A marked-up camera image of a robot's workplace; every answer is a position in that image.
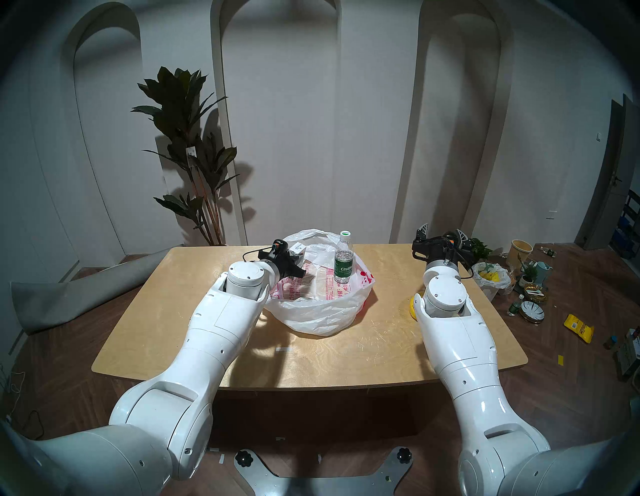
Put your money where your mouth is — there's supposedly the grey metal robot base plate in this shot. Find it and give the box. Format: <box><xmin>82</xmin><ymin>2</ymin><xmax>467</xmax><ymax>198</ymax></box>
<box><xmin>234</xmin><ymin>446</ymin><xmax>414</xmax><ymax>496</ymax></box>

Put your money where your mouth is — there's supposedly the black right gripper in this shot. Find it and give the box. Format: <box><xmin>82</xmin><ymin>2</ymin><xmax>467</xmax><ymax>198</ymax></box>
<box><xmin>412</xmin><ymin>223</ymin><xmax>476</xmax><ymax>267</ymax></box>

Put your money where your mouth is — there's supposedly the cardboard box of items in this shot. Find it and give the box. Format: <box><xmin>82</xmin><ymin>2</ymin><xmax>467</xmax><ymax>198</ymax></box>
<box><xmin>616</xmin><ymin>327</ymin><xmax>640</xmax><ymax>381</ymax></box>

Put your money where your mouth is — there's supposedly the grey open door leaf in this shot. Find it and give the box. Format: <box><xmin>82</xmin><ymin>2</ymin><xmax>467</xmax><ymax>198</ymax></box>
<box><xmin>575</xmin><ymin>94</ymin><xmax>640</xmax><ymax>251</ymax></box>

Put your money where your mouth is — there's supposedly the green-label water bottle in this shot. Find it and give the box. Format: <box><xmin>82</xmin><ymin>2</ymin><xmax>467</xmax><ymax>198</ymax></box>
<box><xmin>334</xmin><ymin>230</ymin><xmax>355</xmax><ymax>285</ymax></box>

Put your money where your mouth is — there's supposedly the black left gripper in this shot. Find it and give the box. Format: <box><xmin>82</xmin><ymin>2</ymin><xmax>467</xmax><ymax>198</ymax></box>
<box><xmin>257</xmin><ymin>247</ymin><xmax>307</xmax><ymax>281</ymax></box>

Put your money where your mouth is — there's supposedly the tall dark-leaved potted plant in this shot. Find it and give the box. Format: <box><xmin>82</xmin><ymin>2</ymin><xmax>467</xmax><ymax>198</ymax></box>
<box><xmin>131</xmin><ymin>66</ymin><xmax>241</xmax><ymax>247</ymax></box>

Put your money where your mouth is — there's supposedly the waste bin with white bag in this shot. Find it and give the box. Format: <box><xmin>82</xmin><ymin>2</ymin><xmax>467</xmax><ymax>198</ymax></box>
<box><xmin>471</xmin><ymin>261</ymin><xmax>513</xmax><ymax>302</ymax></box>

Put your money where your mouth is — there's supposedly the black metal shelf rack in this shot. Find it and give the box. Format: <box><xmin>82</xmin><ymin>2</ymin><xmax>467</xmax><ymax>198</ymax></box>
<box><xmin>611</xmin><ymin>190</ymin><xmax>640</xmax><ymax>258</ymax></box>

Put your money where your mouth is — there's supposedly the grey rolled floor mat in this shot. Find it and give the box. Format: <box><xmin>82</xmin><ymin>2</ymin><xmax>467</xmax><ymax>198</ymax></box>
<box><xmin>10</xmin><ymin>247</ymin><xmax>173</xmax><ymax>335</ymax></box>

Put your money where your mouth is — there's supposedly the white red-printed plastic bag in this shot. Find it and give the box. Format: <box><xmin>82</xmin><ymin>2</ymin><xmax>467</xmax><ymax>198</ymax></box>
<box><xmin>264</xmin><ymin>229</ymin><xmax>376</xmax><ymax>336</ymax></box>

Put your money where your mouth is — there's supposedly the yellow snack packet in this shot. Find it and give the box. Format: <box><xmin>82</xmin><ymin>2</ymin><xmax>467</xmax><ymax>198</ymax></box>
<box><xmin>564</xmin><ymin>314</ymin><xmax>595</xmax><ymax>344</ymax></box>

